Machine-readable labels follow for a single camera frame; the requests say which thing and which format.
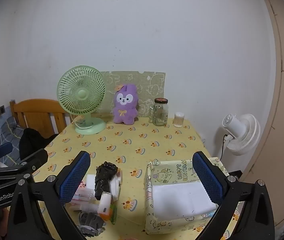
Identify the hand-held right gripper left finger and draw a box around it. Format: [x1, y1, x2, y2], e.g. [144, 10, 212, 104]
[7, 150, 92, 240]

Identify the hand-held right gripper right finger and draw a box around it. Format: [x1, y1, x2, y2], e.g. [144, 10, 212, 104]
[192, 151, 275, 240]

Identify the black plastic bag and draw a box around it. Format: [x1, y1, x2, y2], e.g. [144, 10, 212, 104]
[94, 162, 119, 200]

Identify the yellow printed storage box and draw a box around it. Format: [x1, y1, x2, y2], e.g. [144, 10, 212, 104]
[144, 157, 229, 235]

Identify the small white packet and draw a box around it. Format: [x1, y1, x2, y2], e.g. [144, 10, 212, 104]
[98, 192, 112, 214]

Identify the white tissue pack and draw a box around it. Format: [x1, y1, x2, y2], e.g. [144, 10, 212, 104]
[86, 174, 122, 202]

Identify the dark grey fabric bundle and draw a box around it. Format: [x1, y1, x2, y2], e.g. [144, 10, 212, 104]
[78, 211, 106, 237]

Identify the orange and green packet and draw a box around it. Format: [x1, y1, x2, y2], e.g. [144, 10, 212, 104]
[101, 204, 118, 224]

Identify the blue plaid bedding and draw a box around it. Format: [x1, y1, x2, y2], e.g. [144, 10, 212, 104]
[0, 116, 25, 165]

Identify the black cloth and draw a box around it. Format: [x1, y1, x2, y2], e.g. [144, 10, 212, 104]
[19, 128, 60, 160]

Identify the white folded cloth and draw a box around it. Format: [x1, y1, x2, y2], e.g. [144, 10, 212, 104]
[152, 184, 219, 217]

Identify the wooden chair back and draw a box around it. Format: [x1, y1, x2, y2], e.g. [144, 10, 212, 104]
[10, 99, 72, 139]

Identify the white floor fan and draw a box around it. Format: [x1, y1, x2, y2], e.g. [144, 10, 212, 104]
[222, 114, 261, 156]

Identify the cotton swab container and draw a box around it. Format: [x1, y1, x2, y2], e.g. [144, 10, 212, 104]
[174, 112, 184, 128]

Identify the glass jar with dark lid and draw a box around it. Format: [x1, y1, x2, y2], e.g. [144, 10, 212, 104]
[148, 97, 169, 127]

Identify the green desk fan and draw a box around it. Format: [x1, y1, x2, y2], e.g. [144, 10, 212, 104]
[57, 65, 107, 135]

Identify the purple plush toy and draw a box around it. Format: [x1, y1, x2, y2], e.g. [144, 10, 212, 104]
[112, 84, 139, 125]

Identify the green printed board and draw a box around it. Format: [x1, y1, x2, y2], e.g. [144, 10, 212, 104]
[99, 70, 166, 120]

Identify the black fan cable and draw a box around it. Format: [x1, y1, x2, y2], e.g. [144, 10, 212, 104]
[221, 134, 229, 162]

